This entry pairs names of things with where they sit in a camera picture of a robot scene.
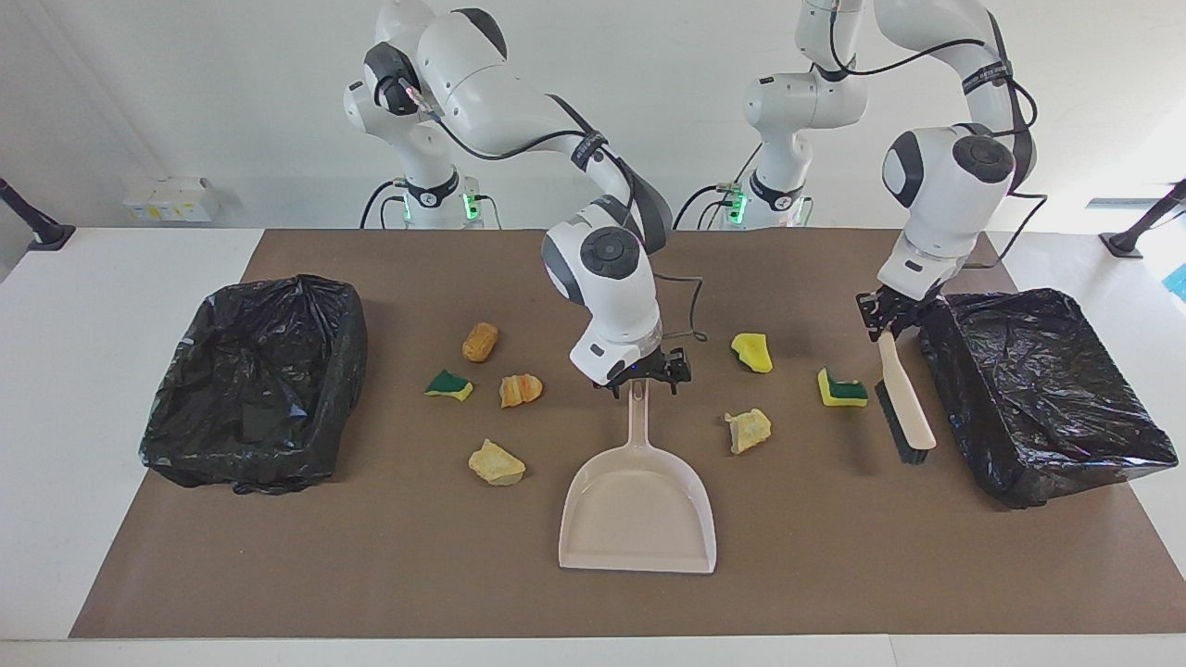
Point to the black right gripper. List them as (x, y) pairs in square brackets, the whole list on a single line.
[(662, 366)]

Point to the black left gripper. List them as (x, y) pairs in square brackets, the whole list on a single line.
[(899, 306)]

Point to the beige hand brush black bristles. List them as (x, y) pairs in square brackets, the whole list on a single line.
[(903, 398)]

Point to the notched yellow green sponge piece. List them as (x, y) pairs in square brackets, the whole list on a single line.
[(841, 389)]

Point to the plain yellow sponge piece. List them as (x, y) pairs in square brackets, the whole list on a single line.
[(752, 353)]

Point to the pale yellow grey torn scrap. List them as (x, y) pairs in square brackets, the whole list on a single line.
[(749, 431)]

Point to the orange striped croissant-like scrap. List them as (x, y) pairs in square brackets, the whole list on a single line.
[(521, 390)]

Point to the beige plastic dustpan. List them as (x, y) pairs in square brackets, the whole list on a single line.
[(639, 519)]

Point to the pale yellow chunky scrap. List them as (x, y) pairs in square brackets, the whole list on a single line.
[(497, 463)]

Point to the brown bread-like scrap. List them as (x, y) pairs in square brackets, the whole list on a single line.
[(480, 342)]

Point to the small green yellow sponge piece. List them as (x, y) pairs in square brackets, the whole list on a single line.
[(449, 385)]

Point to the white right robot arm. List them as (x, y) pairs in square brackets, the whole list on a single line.
[(611, 278)]

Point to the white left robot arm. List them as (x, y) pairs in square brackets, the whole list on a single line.
[(945, 185)]

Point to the trash bin with black bag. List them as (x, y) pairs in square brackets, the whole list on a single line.
[(259, 389), (1038, 398)]

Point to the brown table mat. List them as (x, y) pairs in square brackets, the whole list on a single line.
[(834, 556)]

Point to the black stand foot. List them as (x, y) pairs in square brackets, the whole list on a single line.
[(1126, 243), (46, 233)]

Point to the blue object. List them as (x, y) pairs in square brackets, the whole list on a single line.
[(1179, 283)]

